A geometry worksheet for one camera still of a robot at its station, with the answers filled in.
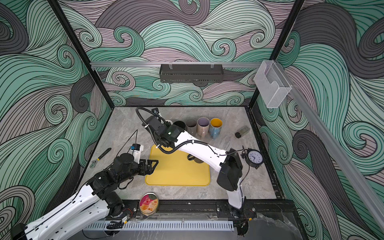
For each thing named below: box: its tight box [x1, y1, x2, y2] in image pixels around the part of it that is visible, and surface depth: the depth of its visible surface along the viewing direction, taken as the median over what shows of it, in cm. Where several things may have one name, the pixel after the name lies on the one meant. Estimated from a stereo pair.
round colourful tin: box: [139, 192, 159, 216], surface depth 73 cm
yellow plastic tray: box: [145, 144, 210, 186], surface depth 85 cm
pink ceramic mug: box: [196, 116, 210, 139], surface depth 97 cm
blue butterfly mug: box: [209, 118, 223, 139], surface depth 97 cm
